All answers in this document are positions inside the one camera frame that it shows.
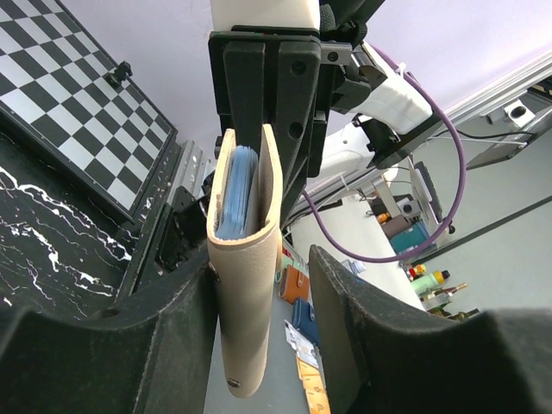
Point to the black chess piece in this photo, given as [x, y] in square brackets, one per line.
[121, 73]

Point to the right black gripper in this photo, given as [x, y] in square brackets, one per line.
[291, 79]

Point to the black white chessboard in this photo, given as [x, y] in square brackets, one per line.
[54, 86]

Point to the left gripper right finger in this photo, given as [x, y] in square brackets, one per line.
[381, 355]

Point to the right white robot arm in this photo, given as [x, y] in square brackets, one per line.
[397, 115]

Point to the beige leather card holder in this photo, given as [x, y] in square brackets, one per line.
[246, 267]

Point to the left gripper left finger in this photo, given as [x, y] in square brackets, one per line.
[149, 353]

